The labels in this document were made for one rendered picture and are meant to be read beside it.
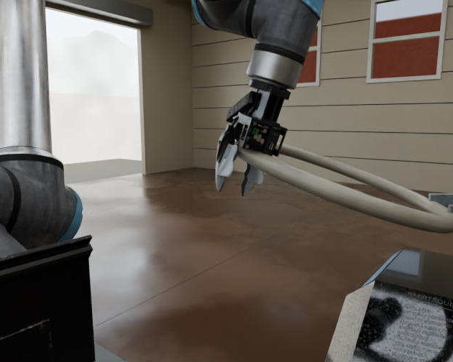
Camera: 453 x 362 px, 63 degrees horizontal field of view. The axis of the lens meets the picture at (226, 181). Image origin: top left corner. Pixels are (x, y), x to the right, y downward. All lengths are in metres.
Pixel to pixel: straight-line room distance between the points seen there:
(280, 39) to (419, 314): 0.73
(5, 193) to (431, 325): 0.93
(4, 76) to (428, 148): 6.84
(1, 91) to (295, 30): 0.56
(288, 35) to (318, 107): 7.15
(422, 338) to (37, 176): 0.90
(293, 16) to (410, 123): 6.68
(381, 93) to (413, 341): 6.57
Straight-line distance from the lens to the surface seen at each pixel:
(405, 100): 7.31
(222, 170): 0.68
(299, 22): 0.66
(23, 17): 0.95
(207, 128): 9.31
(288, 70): 0.65
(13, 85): 0.85
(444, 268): 1.26
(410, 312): 1.06
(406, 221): 0.64
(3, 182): 0.68
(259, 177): 0.69
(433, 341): 1.04
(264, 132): 0.64
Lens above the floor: 1.25
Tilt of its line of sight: 10 degrees down
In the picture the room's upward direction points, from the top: straight up
